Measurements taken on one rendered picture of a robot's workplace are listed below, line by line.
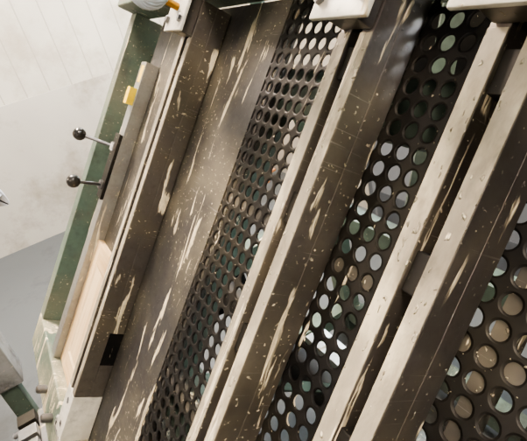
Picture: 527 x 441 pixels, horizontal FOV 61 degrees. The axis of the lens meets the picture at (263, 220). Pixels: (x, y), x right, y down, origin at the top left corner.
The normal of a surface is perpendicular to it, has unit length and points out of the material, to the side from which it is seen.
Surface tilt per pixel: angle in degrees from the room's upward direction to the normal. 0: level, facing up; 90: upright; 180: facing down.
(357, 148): 90
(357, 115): 90
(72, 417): 90
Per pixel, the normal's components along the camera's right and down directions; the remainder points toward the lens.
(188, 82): 0.50, 0.32
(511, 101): -0.79, -0.21
